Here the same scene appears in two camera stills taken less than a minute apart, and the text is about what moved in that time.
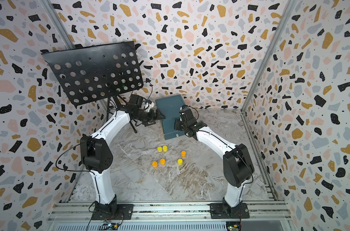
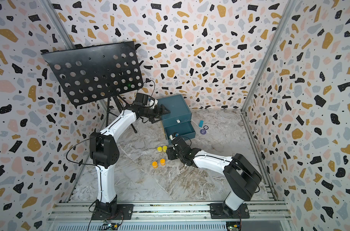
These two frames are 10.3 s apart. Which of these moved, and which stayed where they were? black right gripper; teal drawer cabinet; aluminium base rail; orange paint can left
Moved: black right gripper
Stayed: aluminium base rail; teal drawer cabinet; orange paint can left
